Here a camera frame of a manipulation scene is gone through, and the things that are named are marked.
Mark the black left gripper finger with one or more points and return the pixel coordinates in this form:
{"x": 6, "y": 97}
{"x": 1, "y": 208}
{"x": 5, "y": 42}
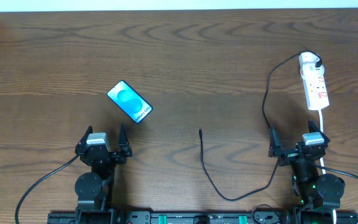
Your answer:
{"x": 85, "y": 136}
{"x": 123, "y": 143}

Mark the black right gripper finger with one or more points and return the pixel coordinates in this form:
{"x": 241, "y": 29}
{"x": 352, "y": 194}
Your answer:
{"x": 313, "y": 128}
{"x": 275, "y": 145}

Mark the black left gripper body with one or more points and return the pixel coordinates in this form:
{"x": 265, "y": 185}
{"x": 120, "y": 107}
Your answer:
{"x": 102, "y": 154}

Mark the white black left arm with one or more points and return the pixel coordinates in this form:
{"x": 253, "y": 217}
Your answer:
{"x": 94, "y": 188}

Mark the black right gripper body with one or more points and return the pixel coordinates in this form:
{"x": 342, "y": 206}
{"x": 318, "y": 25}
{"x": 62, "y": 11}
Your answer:
{"x": 295, "y": 155}

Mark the blue screen smartphone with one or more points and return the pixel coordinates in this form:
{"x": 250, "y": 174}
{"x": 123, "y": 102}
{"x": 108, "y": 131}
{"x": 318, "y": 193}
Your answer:
{"x": 134, "y": 105}

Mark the white power strip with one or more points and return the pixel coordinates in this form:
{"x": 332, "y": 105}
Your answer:
{"x": 315, "y": 88}

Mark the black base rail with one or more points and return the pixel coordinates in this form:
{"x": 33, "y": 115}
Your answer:
{"x": 145, "y": 217}

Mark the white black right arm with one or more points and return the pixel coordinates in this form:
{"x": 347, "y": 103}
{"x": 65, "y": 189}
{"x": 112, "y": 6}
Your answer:
{"x": 320, "y": 194}

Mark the white charger plug adapter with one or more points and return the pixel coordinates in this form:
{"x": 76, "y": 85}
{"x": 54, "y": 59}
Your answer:
{"x": 309, "y": 70}

